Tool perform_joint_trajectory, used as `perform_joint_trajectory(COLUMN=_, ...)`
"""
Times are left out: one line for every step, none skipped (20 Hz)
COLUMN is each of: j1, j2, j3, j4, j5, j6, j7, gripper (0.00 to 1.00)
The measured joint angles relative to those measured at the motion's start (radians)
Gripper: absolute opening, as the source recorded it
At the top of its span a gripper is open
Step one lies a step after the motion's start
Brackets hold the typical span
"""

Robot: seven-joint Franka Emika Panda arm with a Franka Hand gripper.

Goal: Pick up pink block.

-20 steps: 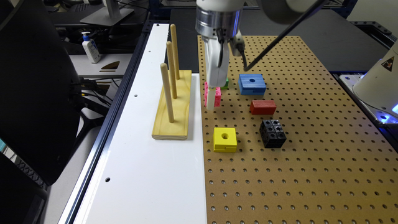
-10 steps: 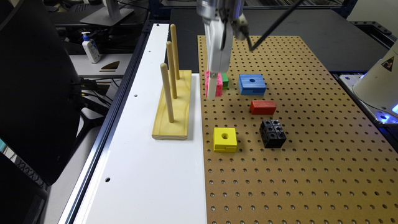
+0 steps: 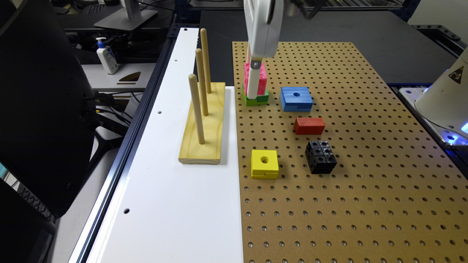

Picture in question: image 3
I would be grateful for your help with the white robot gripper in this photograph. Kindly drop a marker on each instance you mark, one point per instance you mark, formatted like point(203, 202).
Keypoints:
point(263, 25)

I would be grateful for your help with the pink studded cube block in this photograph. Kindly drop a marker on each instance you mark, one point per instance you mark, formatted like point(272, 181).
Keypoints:
point(262, 79)

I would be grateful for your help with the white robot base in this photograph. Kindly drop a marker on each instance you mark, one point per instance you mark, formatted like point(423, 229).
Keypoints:
point(443, 105)

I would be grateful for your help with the green block with hole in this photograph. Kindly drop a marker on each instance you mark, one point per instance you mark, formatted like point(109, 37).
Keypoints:
point(261, 99)

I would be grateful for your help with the blue block with hole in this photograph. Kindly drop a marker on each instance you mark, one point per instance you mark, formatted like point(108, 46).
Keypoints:
point(296, 99)

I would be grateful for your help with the middle wooden peg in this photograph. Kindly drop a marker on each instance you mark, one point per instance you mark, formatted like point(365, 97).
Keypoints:
point(201, 77)

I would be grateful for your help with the wooden peg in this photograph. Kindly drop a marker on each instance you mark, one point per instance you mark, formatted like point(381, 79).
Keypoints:
point(196, 107)
point(207, 71)
point(201, 77)

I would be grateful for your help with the front wooden peg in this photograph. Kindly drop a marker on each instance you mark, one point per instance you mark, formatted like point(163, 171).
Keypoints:
point(196, 107)

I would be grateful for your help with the rear wooden peg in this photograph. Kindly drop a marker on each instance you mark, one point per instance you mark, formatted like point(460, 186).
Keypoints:
point(207, 71)

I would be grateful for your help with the red rectangular block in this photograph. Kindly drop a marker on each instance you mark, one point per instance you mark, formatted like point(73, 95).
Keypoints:
point(309, 126)

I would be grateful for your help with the yellow block with hole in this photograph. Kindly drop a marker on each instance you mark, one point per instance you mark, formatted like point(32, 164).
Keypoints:
point(264, 164)

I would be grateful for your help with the wooden peg stand base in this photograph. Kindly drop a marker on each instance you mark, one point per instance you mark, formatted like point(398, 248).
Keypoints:
point(192, 152)

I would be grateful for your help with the black studded cube block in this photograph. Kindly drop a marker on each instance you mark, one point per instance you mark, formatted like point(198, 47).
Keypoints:
point(320, 157)

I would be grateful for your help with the brown perforated pegboard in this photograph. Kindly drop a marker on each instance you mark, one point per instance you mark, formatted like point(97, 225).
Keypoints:
point(393, 196)

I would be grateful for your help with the grey monitor stand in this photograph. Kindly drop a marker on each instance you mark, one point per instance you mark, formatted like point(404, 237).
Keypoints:
point(128, 18)

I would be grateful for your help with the white pump lotion bottle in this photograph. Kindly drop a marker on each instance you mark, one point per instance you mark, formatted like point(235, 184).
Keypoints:
point(106, 57)

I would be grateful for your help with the white board panel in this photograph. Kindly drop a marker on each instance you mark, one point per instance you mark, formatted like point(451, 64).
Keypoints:
point(163, 210)

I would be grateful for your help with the black office chair back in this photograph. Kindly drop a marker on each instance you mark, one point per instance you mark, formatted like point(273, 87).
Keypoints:
point(47, 112)

